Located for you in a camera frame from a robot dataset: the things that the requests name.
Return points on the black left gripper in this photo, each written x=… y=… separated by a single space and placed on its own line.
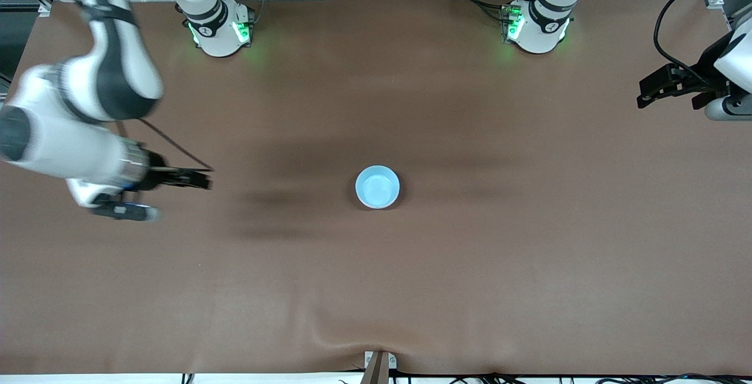
x=707 y=70

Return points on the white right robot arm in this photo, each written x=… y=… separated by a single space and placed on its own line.
x=76 y=131

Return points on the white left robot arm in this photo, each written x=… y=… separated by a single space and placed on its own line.
x=540 y=20

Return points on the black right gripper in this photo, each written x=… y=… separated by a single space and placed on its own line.
x=158 y=176

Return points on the brown table cloth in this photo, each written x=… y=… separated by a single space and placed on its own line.
x=529 y=255

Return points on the metal bracket with brown post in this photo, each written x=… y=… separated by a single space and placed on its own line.
x=379 y=366

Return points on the light blue round plate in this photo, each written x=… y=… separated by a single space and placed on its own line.
x=377 y=187

